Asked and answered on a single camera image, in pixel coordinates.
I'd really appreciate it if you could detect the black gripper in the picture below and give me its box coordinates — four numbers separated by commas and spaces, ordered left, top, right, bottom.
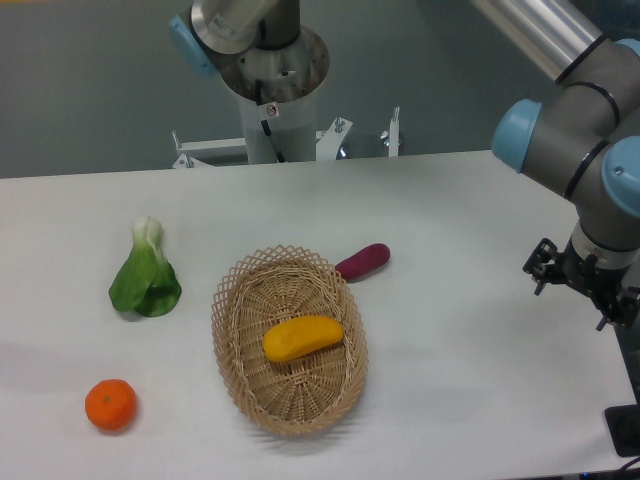
523, 237, 639, 331

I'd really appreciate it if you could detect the yellow mango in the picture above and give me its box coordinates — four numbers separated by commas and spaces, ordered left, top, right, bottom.
263, 315, 344, 363

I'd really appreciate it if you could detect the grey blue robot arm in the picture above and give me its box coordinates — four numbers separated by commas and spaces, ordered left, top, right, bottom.
168, 1, 639, 327

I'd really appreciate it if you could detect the woven wicker basket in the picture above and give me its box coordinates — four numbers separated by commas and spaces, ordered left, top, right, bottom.
211, 245, 368, 435

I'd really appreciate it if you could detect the black device at table edge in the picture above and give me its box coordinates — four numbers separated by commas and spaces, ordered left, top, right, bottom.
604, 404, 639, 458

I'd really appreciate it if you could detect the purple sweet potato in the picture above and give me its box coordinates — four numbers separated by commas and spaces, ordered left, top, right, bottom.
335, 243, 391, 282

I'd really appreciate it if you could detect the green bok choy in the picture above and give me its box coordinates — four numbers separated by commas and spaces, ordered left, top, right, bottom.
108, 216, 182, 318

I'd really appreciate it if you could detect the orange tangerine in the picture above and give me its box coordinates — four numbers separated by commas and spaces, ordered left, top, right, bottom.
84, 379, 137, 432

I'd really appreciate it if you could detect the white metal mounting frame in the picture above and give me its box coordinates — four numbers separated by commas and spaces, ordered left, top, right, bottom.
171, 106, 403, 169

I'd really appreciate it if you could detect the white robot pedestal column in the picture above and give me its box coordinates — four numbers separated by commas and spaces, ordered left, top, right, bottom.
221, 27, 329, 165

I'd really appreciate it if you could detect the black cable on pedestal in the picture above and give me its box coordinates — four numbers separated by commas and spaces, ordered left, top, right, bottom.
254, 79, 289, 164

